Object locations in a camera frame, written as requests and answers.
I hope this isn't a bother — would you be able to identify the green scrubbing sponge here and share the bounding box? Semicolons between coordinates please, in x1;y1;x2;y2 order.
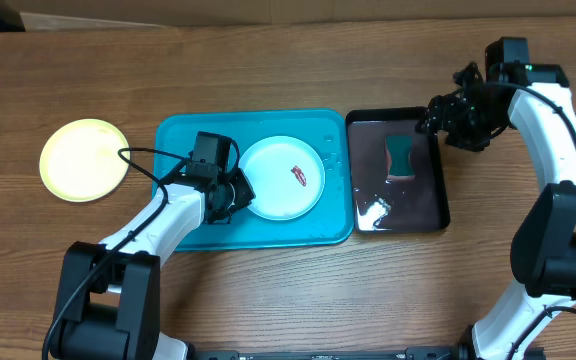
385;135;415;181

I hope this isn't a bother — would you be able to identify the black water tray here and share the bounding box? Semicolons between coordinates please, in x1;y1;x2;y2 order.
346;107;450;233

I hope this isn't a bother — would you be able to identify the cardboard panel at back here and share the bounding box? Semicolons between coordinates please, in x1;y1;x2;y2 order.
8;0;576;26

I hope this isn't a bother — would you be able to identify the light blue plate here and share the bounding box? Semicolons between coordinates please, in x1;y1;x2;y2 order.
240;136;325;221

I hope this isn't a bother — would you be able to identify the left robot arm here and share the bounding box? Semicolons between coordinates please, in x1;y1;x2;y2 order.
41;132;255;359

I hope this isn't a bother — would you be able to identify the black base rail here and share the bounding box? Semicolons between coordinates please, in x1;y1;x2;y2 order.
187;345;475;360

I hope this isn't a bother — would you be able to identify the teal plastic tray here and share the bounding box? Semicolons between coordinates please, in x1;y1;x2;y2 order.
155;109;354;252

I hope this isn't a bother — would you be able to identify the yellow-green plate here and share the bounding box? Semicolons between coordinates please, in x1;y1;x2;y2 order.
39;119;128;203

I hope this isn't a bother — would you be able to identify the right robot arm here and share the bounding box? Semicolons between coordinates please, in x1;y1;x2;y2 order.
416;37;576;360

